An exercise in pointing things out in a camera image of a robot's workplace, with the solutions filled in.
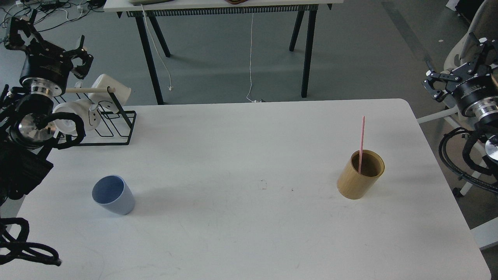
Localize black wire cup rack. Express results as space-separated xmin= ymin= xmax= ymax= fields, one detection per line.
xmin=54 ymin=86 xmax=137 ymax=146

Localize blue plastic cup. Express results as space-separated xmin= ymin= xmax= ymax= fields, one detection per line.
xmin=92 ymin=175 xmax=136 ymax=215

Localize white office chair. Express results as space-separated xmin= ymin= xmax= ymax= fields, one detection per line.
xmin=416 ymin=0 xmax=498 ymax=249

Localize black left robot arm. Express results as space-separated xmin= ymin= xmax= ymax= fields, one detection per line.
xmin=0 ymin=10 xmax=94 ymax=203

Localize white mug on rack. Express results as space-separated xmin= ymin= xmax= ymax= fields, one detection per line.
xmin=88 ymin=74 xmax=132 ymax=107

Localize white mug lying sideways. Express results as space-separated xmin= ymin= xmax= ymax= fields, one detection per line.
xmin=52 ymin=99 xmax=102 ymax=136

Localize white rope cable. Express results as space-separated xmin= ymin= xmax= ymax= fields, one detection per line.
xmin=141 ymin=5 xmax=173 ymax=92

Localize white table with black legs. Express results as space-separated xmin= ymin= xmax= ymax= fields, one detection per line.
xmin=103 ymin=0 xmax=344 ymax=105

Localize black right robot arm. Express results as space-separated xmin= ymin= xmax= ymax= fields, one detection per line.
xmin=422 ymin=33 xmax=498 ymax=194

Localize tan cylindrical holder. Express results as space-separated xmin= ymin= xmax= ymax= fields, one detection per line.
xmin=337 ymin=150 xmax=385 ymax=200

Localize white hanging cable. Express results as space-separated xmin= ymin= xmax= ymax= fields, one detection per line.
xmin=246 ymin=12 xmax=266 ymax=104

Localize floor cable bundle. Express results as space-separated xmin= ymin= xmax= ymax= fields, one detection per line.
xmin=0 ymin=0 xmax=106 ymax=33

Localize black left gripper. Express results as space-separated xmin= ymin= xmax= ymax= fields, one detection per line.
xmin=4 ymin=10 xmax=94 ymax=97

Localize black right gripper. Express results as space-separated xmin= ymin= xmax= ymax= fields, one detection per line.
xmin=422 ymin=32 xmax=498 ymax=121

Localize pink chopstick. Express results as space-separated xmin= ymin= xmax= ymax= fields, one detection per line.
xmin=358 ymin=115 xmax=366 ymax=174

